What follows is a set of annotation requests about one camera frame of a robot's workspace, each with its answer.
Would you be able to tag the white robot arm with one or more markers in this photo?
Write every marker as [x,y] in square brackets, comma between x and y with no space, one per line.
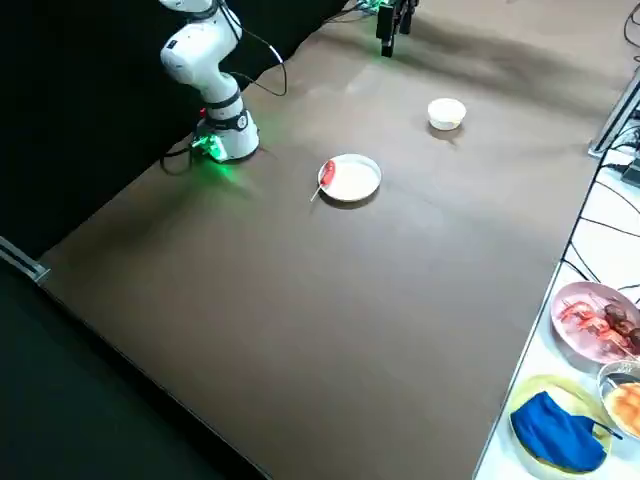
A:
[200,55]

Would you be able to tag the white bowl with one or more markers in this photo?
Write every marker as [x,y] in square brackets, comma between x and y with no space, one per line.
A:
[446,120]

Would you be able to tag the clear glass bowl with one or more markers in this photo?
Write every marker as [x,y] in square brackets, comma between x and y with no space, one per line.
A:
[615,370]

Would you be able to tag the white plate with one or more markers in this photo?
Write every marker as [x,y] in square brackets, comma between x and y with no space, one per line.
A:
[355,180]

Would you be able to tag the red sausage on stick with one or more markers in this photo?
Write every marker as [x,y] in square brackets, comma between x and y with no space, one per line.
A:
[328,172]

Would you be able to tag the pink plate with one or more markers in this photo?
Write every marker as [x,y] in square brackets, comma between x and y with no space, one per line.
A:
[575,325]

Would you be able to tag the red shrimp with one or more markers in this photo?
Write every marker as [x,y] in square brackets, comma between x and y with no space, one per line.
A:
[585,320]

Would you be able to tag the brown meatball skewer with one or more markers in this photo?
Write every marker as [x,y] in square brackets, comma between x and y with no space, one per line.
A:
[622,320]

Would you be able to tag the yellow plate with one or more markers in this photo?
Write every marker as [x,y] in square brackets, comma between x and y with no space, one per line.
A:
[550,387]

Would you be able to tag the blue cloth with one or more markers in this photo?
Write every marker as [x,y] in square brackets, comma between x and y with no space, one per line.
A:
[555,435]

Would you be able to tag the golden bread bun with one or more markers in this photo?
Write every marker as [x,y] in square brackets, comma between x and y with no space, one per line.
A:
[627,405]

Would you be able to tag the aluminium frame post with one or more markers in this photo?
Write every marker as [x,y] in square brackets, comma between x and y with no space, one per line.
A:
[612,120]

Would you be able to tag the aluminium frame rail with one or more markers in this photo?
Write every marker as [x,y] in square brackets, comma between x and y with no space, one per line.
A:
[25,260]

